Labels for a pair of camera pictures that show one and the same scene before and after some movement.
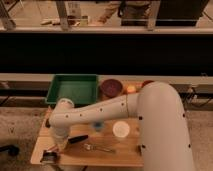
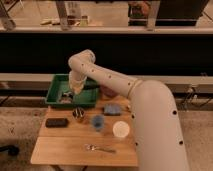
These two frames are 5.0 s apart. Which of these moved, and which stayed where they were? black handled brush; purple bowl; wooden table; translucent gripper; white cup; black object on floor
Moved: translucent gripper; black handled brush
Stayed: purple bowl; wooden table; black object on floor; white cup
